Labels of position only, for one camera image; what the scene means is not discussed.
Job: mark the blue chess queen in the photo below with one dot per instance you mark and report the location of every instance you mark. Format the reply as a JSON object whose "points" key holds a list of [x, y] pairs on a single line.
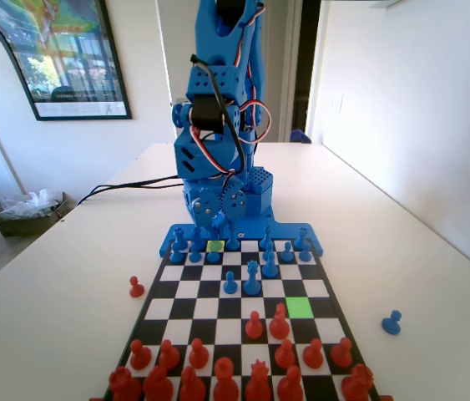
{"points": [[252, 282]]}

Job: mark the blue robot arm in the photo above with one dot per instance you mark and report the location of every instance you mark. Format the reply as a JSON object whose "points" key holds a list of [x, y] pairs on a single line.
{"points": [[259, 184]]}

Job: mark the red arm base plate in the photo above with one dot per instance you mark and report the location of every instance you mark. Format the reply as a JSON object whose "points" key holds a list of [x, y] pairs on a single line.
{"points": [[386, 398]]}

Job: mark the brown cardboard box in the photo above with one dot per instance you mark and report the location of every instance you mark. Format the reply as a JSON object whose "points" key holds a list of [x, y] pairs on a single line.
{"points": [[21, 226]]}

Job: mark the blue arm base plate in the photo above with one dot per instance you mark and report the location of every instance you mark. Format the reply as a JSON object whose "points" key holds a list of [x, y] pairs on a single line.
{"points": [[251, 229]]}

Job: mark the red chess rook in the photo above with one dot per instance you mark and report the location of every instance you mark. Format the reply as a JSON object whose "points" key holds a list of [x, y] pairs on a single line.
{"points": [[124, 385], [357, 383]]}

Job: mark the small dark blue object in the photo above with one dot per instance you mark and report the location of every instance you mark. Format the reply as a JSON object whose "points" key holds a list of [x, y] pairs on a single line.
{"points": [[299, 136]]}

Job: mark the dark framed wall poster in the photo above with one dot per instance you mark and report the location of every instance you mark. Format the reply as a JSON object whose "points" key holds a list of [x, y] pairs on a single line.
{"points": [[72, 54]]}

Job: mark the black and white chessboard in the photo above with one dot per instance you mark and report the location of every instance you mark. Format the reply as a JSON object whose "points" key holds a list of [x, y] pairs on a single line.
{"points": [[201, 307]]}

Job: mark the red chess bishop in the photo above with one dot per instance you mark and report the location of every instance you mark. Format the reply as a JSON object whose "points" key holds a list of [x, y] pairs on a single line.
{"points": [[193, 386], [290, 386]]}

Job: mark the clear plastic bag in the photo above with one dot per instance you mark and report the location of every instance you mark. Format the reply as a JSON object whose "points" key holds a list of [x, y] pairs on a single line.
{"points": [[30, 204]]}

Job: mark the red chess pawn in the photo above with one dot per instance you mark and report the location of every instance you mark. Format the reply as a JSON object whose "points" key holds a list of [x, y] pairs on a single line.
{"points": [[135, 288], [284, 356], [341, 355], [198, 356], [139, 357], [313, 356], [254, 328], [168, 357]]}

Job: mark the white wall switch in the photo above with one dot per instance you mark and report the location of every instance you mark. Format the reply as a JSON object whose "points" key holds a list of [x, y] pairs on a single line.
{"points": [[337, 103]]}

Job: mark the red chess queen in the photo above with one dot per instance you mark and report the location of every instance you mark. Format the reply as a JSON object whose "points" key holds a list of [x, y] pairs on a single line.
{"points": [[258, 384]]}

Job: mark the blue chess pawn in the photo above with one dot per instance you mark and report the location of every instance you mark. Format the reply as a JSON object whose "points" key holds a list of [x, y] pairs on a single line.
{"points": [[229, 285], [305, 254], [175, 255], [391, 323], [268, 246], [213, 257], [194, 254], [286, 253]]}

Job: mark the red chess knight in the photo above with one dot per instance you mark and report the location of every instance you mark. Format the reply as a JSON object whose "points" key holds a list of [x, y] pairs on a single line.
{"points": [[279, 325], [157, 385]]}

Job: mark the blue chess king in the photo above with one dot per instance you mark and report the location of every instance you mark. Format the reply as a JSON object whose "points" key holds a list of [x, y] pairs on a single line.
{"points": [[231, 240]]}

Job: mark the blue chess rook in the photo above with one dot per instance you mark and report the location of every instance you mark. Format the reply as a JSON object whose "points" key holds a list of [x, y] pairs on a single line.
{"points": [[178, 240], [300, 240]]}

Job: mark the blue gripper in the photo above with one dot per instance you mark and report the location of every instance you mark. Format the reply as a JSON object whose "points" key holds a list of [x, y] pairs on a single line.
{"points": [[206, 209]]}

